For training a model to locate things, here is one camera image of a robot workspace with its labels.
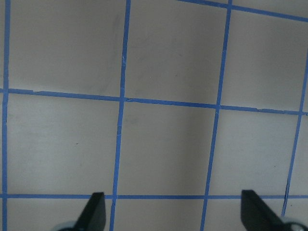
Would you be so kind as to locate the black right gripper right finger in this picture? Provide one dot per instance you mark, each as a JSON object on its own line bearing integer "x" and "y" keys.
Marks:
{"x": 257, "y": 216}

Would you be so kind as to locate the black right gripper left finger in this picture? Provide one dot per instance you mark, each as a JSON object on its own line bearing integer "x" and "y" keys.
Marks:
{"x": 93, "y": 216}

